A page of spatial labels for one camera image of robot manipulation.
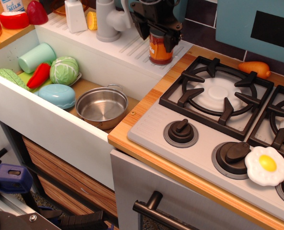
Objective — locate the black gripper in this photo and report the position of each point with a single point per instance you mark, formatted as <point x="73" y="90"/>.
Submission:
<point x="157" y="14"/>

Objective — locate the orange toy food can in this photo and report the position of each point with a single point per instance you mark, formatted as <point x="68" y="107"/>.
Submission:
<point x="157" y="51"/>

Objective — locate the stainless steel pot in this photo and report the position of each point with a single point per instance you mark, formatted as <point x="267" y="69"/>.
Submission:
<point x="103" y="107"/>

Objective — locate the grey toy faucet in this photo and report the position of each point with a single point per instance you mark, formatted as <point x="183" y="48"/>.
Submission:
<point x="110" y="21"/>

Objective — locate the yellow toy corn piece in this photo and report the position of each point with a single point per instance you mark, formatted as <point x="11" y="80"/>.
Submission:
<point x="91" y="20"/>

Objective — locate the white soap dispenser bottle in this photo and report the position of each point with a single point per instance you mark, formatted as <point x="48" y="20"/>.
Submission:
<point x="75" y="16"/>

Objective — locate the green toy cabbage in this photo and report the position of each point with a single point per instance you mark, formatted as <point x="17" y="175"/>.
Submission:
<point x="64" y="70"/>

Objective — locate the orange transparent bowl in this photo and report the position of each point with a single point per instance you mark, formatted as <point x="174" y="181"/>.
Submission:
<point x="58" y="6"/>

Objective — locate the black left burner grate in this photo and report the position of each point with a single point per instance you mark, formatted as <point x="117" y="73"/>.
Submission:
<point x="218" y="96"/>

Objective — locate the black burner grate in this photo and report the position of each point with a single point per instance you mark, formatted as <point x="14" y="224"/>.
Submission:
<point x="218" y="96"/>
<point x="269" y="130"/>

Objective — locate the black left stove knob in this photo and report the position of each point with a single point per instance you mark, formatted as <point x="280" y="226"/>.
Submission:
<point x="181" y="134"/>

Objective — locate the orange toy carrot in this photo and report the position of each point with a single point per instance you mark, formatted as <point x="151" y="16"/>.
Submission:
<point x="262" y="69"/>

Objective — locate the mint green toy cup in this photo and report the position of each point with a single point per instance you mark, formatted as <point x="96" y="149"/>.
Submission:
<point x="33" y="58"/>

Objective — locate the light blue toy bowl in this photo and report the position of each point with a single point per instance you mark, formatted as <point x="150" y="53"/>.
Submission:
<point x="62" y="96"/>

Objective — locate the dark red toy strawberry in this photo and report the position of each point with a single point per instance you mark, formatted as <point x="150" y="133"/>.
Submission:
<point x="36" y="13"/>

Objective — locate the red toy pepper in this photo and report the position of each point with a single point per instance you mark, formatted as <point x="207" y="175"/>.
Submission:
<point x="40" y="75"/>

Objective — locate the light green toy plate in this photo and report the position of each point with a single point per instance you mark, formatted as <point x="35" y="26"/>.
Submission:
<point x="25" y="77"/>

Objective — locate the red toy cheese wheel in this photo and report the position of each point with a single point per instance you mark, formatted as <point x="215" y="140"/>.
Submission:
<point x="14" y="20"/>

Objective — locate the black middle stove knob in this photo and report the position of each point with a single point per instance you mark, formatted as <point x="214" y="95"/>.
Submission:
<point x="229" y="159"/>

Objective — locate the toy milk carton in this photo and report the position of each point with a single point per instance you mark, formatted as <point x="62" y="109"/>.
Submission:
<point x="12" y="5"/>

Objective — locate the green toy leafy vegetable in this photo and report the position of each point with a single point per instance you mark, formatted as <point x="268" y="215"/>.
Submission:
<point x="12" y="77"/>

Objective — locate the black right burner grate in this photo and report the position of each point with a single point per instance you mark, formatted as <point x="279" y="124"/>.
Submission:
<point x="269" y="130"/>

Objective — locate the toy fried egg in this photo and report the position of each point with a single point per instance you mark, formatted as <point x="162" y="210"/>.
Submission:
<point x="265" y="166"/>

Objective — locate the blue clamp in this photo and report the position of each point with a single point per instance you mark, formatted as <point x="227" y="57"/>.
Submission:
<point x="15" y="179"/>

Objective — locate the black oven door handle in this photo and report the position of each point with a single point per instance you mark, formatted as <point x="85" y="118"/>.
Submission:
<point x="150" y="210"/>

